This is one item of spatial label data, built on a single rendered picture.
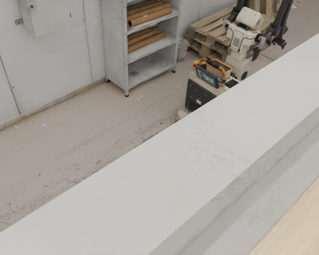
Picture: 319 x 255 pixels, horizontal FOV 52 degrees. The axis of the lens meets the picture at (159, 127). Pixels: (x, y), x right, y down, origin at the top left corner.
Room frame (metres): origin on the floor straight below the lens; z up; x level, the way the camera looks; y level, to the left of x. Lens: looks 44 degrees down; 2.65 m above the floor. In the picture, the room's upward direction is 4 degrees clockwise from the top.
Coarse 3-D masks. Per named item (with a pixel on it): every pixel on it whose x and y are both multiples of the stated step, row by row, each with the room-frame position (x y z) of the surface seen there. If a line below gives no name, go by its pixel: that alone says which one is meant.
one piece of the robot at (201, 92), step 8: (200, 64) 2.71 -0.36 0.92; (216, 64) 2.59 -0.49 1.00; (192, 72) 2.75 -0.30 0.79; (224, 72) 2.51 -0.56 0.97; (192, 80) 2.76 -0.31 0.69; (200, 80) 2.67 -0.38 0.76; (232, 80) 2.63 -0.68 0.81; (192, 88) 2.73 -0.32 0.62; (200, 88) 2.66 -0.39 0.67; (208, 88) 2.59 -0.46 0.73; (224, 88) 2.49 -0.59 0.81; (192, 96) 2.71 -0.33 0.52; (200, 96) 2.64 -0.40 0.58; (208, 96) 2.58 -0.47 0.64; (216, 96) 2.53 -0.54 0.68; (192, 104) 2.70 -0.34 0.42; (200, 104) 2.63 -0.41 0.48
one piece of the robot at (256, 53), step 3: (252, 45) 2.92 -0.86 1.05; (255, 45) 2.89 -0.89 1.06; (255, 48) 2.87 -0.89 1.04; (258, 48) 2.90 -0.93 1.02; (249, 51) 2.87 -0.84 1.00; (252, 51) 2.86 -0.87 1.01; (255, 51) 2.87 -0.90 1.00; (258, 51) 2.92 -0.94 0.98; (249, 54) 2.87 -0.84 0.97; (255, 54) 2.89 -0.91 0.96; (258, 54) 2.93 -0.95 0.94; (255, 57) 2.90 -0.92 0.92; (252, 60) 2.87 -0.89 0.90
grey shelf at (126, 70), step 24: (120, 0) 3.31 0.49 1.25; (144, 0) 4.05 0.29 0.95; (168, 0) 4.06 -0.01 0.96; (120, 24) 3.32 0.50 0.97; (144, 24) 3.51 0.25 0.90; (168, 24) 4.04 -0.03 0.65; (120, 48) 3.33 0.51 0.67; (144, 48) 3.63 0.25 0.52; (168, 48) 4.02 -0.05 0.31; (120, 72) 3.35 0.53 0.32; (144, 72) 3.65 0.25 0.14
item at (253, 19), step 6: (240, 12) 2.97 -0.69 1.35; (246, 12) 2.94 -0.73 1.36; (252, 12) 2.91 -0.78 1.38; (258, 12) 2.90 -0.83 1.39; (240, 18) 2.92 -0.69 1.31; (246, 18) 2.89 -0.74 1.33; (252, 18) 2.87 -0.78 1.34; (258, 18) 2.85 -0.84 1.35; (246, 24) 2.86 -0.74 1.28; (252, 24) 2.82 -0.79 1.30; (258, 24) 2.87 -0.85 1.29
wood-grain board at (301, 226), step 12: (312, 192) 1.29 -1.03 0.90; (300, 204) 1.19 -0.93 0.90; (312, 204) 1.19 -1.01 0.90; (288, 216) 1.10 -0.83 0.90; (300, 216) 1.10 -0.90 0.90; (312, 216) 1.11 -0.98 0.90; (276, 228) 1.01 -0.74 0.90; (288, 228) 1.01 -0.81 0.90; (300, 228) 1.02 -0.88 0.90; (312, 228) 1.02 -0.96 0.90; (264, 240) 0.93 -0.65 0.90; (276, 240) 0.93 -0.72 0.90; (288, 240) 0.94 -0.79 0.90; (300, 240) 0.94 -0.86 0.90; (312, 240) 0.95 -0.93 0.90; (252, 252) 0.85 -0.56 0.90; (264, 252) 0.85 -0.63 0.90; (276, 252) 0.86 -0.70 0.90; (288, 252) 0.86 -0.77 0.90; (300, 252) 0.87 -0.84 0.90; (312, 252) 0.87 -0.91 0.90
